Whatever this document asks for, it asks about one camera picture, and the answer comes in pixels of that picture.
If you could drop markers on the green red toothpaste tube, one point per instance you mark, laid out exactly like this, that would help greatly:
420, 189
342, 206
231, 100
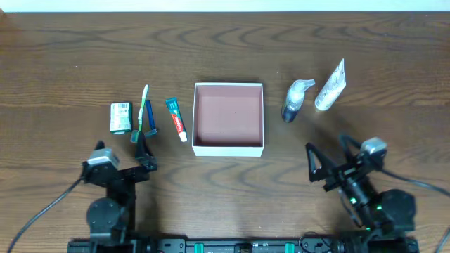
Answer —
175, 113

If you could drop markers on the white open cardboard box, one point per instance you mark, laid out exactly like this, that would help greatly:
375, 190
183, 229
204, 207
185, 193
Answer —
228, 119

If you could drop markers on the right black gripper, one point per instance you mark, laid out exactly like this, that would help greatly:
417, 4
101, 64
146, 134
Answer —
339, 174

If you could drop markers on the green white toothbrush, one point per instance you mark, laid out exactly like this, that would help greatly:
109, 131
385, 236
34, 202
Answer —
135, 133

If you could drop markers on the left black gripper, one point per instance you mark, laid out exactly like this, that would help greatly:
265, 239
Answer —
125, 172

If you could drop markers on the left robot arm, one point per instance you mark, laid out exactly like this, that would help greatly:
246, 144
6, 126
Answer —
111, 219

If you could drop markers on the green white soap box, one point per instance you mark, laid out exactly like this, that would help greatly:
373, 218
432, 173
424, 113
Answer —
120, 118

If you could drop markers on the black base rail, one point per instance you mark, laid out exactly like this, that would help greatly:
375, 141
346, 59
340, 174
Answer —
312, 244

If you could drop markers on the blue disposable razor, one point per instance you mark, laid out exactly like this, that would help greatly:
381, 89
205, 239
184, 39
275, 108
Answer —
153, 130

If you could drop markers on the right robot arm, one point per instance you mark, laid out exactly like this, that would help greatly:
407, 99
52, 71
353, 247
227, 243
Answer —
380, 213

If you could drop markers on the clear pump soap bottle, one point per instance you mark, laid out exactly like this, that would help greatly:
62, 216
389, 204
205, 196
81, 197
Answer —
294, 99

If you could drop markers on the white patterned cream tube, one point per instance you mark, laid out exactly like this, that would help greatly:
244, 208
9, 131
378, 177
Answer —
332, 88

